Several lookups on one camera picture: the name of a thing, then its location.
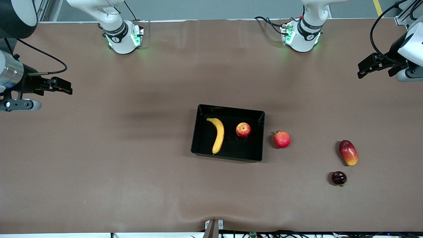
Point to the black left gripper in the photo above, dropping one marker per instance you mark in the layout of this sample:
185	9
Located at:
394	50

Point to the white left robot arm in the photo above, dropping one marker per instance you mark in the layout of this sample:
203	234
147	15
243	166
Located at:
302	43

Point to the yellow floor tape strip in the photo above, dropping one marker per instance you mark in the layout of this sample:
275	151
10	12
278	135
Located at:
378	8

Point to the black rectangular plastic tray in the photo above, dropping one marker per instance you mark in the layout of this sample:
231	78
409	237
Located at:
238	148

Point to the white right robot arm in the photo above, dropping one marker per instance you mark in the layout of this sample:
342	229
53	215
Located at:
120	39

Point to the brown table cover sheet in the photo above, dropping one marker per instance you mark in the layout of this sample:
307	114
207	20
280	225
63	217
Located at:
99	198

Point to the red pomegranate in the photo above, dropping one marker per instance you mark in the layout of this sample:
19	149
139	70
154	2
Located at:
282	140

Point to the yellow banana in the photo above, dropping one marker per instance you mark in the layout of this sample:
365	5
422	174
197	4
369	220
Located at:
218	135

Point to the red yellow mango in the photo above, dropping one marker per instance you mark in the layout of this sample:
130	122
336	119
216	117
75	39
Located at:
348	153

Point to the dark purple mangosteen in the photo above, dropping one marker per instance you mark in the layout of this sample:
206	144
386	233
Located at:
338	178

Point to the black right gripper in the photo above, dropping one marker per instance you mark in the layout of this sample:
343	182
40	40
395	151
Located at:
29	83

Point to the grey metal clamp bracket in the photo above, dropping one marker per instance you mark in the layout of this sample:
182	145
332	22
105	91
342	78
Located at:
213	231

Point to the red yellow apple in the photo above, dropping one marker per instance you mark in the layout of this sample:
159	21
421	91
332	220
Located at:
243	130

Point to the aluminium frame profile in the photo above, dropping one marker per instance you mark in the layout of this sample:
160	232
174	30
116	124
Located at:
43	13
401	20

